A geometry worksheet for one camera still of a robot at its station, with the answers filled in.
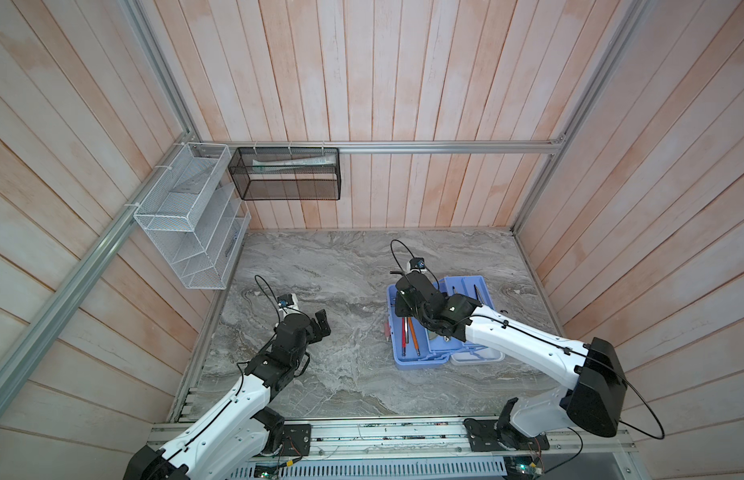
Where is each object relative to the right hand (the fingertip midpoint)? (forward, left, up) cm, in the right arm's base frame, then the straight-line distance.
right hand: (400, 295), depth 81 cm
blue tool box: (-11, -11, -10) cm, 18 cm away
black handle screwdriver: (+6, -17, -7) cm, 19 cm away
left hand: (-5, +25, -6) cm, 26 cm away
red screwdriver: (-5, -2, -16) cm, 17 cm away
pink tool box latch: (-6, +3, -10) cm, 12 cm away
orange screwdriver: (-5, -5, -16) cm, 18 cm away
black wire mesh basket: (+44, +39, +9) cm, 59 cm away
